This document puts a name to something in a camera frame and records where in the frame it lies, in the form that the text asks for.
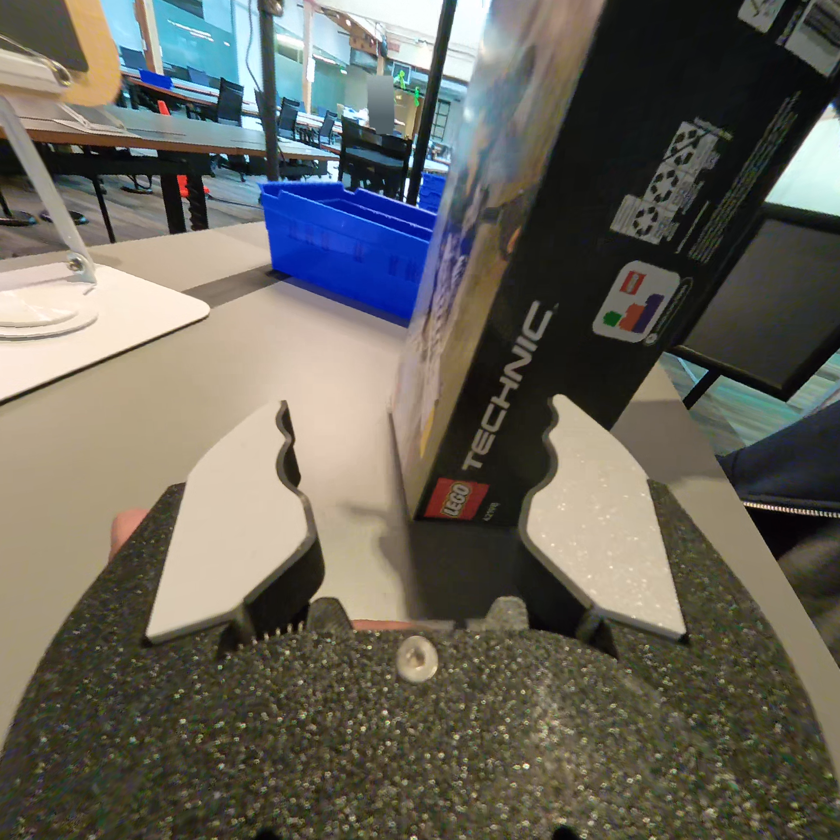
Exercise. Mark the blue plastic bin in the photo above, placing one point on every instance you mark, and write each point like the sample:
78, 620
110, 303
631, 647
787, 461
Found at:
341, 243
434, 190

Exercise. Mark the black board with wooden rim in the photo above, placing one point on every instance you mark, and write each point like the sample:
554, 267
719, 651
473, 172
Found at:
39, 26

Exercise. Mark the black toy brick box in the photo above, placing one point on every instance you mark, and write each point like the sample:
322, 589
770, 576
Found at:
590, 229

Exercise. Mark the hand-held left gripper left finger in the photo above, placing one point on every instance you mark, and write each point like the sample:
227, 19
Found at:
236, 525

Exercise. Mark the grey desk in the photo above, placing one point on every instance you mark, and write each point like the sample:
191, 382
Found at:
197, 407

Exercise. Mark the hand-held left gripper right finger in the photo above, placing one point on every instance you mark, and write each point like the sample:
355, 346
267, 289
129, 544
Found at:
604, 525

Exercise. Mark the black pole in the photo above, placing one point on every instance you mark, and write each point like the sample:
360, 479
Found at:
430, 98

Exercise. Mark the black framed panel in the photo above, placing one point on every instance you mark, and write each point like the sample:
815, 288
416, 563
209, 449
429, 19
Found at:
774, 295

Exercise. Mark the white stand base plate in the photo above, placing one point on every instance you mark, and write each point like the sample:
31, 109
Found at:
131, 315

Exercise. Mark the black office chair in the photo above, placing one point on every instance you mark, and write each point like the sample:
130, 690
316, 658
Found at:
374, 157

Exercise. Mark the long office table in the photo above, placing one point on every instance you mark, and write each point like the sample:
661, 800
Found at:
197, 134

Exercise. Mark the grey light stand pole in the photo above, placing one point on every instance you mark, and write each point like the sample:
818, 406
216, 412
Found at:
270, 98

